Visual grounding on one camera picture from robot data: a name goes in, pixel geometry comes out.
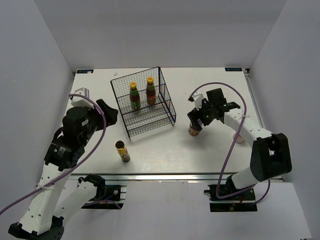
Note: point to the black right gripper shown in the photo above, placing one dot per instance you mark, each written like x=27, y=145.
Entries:
x=194, y=115

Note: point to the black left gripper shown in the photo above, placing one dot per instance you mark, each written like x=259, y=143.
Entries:
x=111, y=114

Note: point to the orange jar white lid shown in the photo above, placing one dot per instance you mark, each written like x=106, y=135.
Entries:
x=193, y=132

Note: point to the black cap pepper shaker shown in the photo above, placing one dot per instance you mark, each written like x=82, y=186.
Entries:
x=122, y=151

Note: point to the green label sauce bottle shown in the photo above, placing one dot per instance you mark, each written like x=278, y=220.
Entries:
x=134, y=96

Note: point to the red chili sauce bottle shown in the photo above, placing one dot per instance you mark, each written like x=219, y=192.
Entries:
x=150, y=91

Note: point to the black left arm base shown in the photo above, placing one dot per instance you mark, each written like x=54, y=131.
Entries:
x=107, y=197

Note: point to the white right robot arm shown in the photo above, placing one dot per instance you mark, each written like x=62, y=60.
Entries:
x=270, y=152

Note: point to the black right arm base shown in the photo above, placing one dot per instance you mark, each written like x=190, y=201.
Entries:
x=241, y=203

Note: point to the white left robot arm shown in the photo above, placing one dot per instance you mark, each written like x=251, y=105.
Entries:
x=45, y=219

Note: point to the blue label sticker right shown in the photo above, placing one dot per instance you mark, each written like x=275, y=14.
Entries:
x=233, y=69

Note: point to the blue label sticker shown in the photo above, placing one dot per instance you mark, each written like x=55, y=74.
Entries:
x=84, y=71
x=233, y=69

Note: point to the blue label sticker left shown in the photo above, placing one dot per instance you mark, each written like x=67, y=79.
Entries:
x=84, y=71

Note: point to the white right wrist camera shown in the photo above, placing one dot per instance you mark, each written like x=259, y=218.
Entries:
x=197, y=99

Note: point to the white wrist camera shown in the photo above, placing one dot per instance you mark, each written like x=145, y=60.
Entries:
x=197, y=99
x=77, y=101

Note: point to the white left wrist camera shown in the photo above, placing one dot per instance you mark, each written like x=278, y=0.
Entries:
x=77, y=101

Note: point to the black wire tiered rack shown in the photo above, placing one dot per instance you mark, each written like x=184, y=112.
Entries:
x=147, y=117

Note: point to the aluminium front rail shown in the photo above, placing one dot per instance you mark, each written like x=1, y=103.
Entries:
x=161, y=177

